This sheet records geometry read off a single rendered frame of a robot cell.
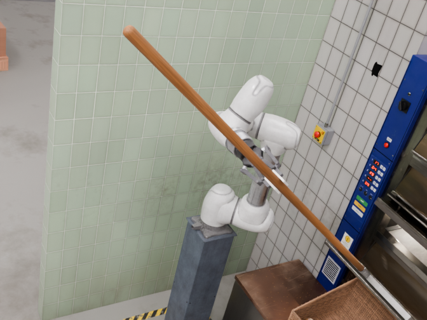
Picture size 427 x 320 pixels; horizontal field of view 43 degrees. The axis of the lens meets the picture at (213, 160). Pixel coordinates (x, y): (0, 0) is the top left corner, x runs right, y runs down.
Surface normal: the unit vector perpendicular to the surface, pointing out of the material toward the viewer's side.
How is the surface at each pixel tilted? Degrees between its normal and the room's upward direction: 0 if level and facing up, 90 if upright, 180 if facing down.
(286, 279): 0
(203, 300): 90
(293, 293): 0
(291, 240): 90
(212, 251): 90
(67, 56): 90
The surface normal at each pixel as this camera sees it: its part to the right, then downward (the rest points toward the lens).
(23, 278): 0.21, -0.83
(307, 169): -0.85, 0.10
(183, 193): 0.48, 0.55
